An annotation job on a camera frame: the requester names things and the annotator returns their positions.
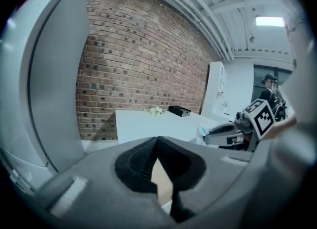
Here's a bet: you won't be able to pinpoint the black box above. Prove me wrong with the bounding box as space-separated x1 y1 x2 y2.
168 105 192 118

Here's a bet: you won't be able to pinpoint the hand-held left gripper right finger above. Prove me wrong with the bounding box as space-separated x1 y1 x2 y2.
157 136 259 227

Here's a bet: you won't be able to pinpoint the rectangular ceiling light panel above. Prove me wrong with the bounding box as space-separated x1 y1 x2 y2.
255 16 285 28

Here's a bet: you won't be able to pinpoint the person's right forearm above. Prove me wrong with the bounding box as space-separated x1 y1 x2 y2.
266 116 298 141

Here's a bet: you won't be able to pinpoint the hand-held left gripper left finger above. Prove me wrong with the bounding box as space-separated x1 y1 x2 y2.
37 136 179 229

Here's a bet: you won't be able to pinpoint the white shelf cabinet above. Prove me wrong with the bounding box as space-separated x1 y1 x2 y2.
201 61 229 118

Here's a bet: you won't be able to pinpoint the white artificial flowers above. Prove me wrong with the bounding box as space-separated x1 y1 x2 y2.
144 105 165 118

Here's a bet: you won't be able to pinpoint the white desk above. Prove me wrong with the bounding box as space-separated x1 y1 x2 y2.
115 109 219 145

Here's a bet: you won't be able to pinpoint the white drawer with wooden inside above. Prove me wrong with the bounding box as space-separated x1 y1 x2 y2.
150 158 174 214

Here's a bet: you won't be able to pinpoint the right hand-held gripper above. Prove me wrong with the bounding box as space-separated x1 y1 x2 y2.
203 98 277 151

